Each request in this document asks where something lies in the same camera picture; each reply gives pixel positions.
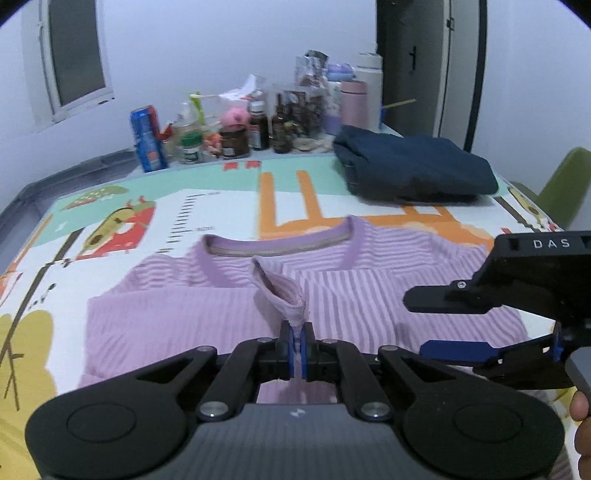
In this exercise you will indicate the white flask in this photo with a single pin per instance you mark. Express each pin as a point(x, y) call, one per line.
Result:
point(371, 83)

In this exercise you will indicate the lavender container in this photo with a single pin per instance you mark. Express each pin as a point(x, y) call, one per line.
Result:
point(334, 99)

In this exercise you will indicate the brown dropper bottle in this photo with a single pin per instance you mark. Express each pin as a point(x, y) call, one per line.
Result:
point(281, 129)

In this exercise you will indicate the foil snack bag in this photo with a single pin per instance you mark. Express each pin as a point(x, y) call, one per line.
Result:
point(313, 69)

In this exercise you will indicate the white tissue pack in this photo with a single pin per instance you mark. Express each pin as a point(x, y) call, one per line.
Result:
point(240, 94)

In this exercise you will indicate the clear bag dark snacks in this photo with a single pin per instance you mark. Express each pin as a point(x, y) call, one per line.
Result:
point(309, 113)

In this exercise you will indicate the pink pig toy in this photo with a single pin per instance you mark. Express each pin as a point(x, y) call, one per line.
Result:
point(234, 117)

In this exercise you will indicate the brown glass jar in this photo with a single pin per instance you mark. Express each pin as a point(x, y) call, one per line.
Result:
point(234, 143)

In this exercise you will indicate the brown glass bottle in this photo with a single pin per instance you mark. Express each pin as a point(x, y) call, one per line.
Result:
point(259, 127)

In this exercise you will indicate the clear bottle green nozzle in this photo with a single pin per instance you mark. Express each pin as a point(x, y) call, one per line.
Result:
point(193, 115)

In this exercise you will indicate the folded navy garment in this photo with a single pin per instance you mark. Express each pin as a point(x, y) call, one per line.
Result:
point(415, 161)

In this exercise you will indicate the wooden stick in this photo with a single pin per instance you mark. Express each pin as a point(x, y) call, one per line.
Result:
point(399, 103)

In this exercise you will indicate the grey padded fence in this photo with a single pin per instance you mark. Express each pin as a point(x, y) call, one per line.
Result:
point(46, 184)

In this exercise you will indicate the person's right hand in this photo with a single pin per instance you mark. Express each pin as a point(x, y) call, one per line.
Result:
point(579, 406)

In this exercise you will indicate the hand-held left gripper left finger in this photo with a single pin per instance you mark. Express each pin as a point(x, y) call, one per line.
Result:
point(290, 353)

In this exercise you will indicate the purple striped t-shirt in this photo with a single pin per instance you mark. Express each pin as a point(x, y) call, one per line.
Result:
point(161, 323)

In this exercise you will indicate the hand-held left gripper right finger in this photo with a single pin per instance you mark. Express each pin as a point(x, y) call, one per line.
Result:
point(303, 353)

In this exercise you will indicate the blue can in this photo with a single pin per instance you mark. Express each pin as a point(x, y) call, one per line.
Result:
point(148, 138)

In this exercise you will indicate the green chair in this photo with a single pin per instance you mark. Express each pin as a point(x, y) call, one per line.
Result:
point(568, 184)

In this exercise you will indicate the pink flask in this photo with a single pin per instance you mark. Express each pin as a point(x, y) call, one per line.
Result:
point(354, 106)

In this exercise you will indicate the printed play mat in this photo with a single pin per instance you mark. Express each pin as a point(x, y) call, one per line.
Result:
point(69, 277)

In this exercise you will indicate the window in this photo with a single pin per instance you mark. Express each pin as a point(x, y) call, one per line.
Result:
point(74, 46)

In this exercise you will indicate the white bottle green cap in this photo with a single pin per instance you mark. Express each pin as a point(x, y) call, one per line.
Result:
point(191, 148)

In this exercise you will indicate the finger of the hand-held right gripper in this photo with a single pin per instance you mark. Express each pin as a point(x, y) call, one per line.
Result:
point(443, 297)
point(457, 351)

